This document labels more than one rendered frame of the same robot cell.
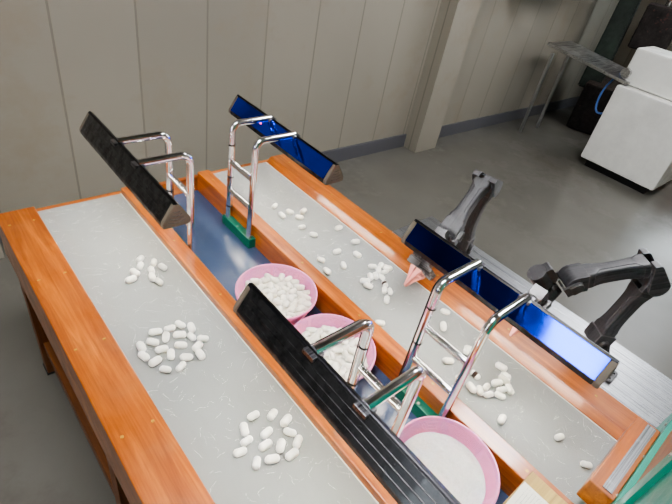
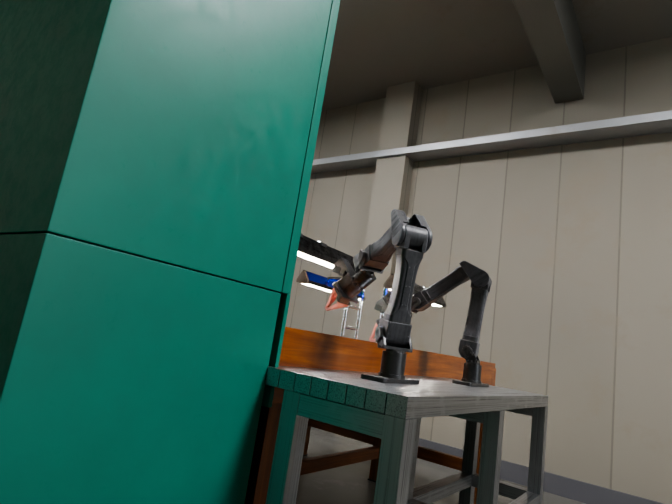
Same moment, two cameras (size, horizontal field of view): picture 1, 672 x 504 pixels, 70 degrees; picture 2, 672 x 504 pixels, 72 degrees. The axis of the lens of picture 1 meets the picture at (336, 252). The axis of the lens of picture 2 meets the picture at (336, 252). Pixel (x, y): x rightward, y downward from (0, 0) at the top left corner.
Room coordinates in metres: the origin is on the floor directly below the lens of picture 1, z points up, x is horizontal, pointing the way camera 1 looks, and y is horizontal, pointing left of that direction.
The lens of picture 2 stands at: (0.94, -2.15, 0.75)
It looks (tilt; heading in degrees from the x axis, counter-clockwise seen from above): 11 degrees up; 84
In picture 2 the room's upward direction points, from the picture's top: 9 degrees clockwise
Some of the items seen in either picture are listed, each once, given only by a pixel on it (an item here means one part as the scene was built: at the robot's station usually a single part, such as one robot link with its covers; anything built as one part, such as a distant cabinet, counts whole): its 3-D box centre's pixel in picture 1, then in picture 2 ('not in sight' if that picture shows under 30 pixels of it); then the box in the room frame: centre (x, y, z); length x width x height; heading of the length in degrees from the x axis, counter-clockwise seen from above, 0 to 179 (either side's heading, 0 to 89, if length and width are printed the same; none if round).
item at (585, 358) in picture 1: (498, 290); (307, 247); (1.00, -0.43, 1.08); 0.62 x 0.08 x 0.07; 48
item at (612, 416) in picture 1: (407, 277); (411, 373); (1.49, -0.29, 0.67); 1.81 x 0.12 x 0.19; 48
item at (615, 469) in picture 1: (620, 461); not in sight; (0.75, -0.80, 0.83); 0.30 x 0.06 x 0.07; 138
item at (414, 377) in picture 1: (348, 421); not in sight; (0.65, -0.11, 0.90); 0.20 x 0.19 x 0.45; 48
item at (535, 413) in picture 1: (372, 284); not in sight; (1.34, -0.15, 0.73); 1.81 x 0.30 x 0.02; 48
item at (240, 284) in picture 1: (275, 300); not in sight; (1.16, 0.16, 0.72); 0.27 x 0.27 x 0.10
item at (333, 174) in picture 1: (281, 135); (418, 291); (1.65, 0.28, 1.08); 0.62 x 0.08 x 0.07; 48
